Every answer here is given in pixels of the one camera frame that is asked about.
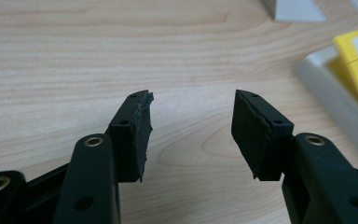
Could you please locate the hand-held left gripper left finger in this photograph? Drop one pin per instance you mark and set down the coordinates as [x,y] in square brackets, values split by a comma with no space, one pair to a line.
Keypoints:
[127,140]

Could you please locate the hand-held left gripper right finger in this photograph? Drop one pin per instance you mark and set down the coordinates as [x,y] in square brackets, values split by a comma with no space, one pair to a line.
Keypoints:
[261,137]

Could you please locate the white tray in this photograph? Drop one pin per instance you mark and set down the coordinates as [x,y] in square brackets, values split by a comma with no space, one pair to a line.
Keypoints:
[335,93]

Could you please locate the yellow box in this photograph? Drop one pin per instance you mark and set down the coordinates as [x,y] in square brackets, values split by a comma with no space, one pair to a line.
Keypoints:
[355,62]

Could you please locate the white box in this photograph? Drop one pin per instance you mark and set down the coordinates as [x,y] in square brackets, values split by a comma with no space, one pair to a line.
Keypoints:
[292,11]

